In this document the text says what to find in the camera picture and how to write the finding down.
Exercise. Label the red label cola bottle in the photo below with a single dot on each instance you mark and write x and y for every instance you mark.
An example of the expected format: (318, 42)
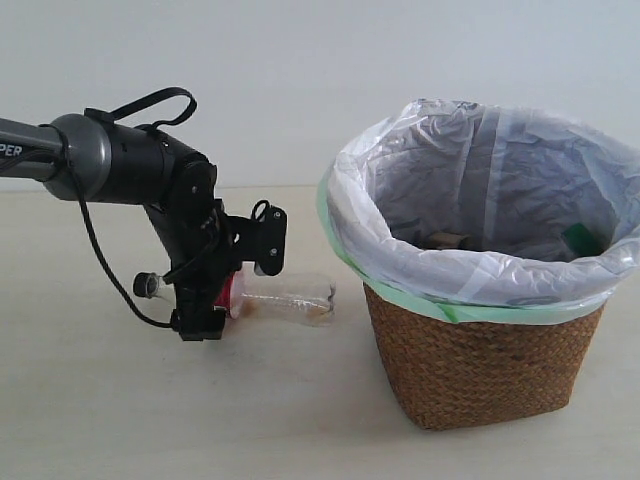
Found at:
(304, 298)

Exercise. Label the woven brown waste basket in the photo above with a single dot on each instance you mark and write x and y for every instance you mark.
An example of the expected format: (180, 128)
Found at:
(447, 376)

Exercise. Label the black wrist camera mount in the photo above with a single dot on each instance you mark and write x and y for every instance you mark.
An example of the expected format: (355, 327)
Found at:
(259, 238)

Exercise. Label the grey cardboard pulp tray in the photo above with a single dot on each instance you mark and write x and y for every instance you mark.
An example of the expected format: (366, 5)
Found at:
(445, 241)

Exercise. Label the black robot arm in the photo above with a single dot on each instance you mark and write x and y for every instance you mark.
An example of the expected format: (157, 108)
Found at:
(84, 159)

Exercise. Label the green label water bottle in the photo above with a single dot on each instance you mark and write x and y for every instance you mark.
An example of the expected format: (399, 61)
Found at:
(581, 241)

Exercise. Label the white plastic bin liner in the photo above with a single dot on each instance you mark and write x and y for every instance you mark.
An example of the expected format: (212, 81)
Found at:
(513, 178)

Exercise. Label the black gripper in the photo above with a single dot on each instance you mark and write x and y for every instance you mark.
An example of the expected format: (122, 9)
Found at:
(202, 287)

